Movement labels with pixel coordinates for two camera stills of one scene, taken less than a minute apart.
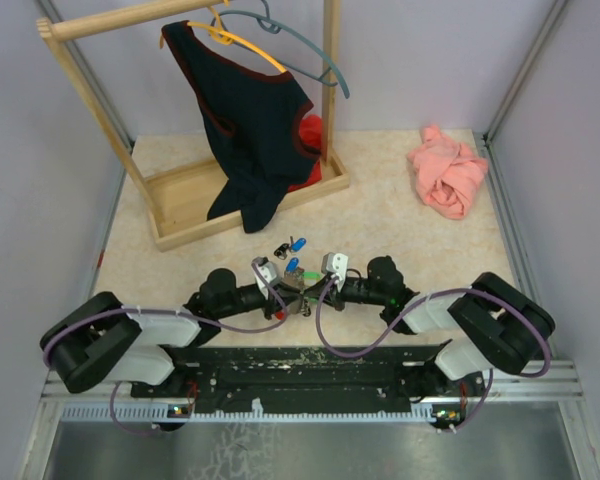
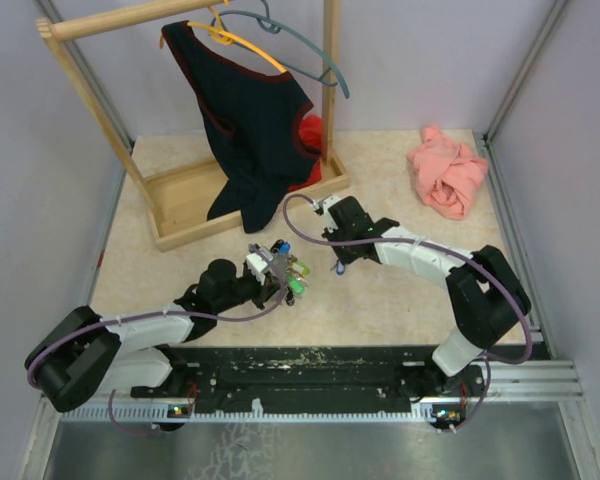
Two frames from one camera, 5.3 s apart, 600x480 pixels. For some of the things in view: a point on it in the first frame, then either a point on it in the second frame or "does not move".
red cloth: [311, 133] does not move
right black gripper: [334, 297] -> [344, 257]
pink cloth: [446, 172] does not move
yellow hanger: [223, 36] does not move
